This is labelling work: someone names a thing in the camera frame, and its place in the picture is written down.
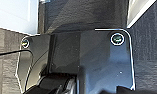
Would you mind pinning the round base bolt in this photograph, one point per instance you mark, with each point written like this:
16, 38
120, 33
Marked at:
117, 39
25, 43

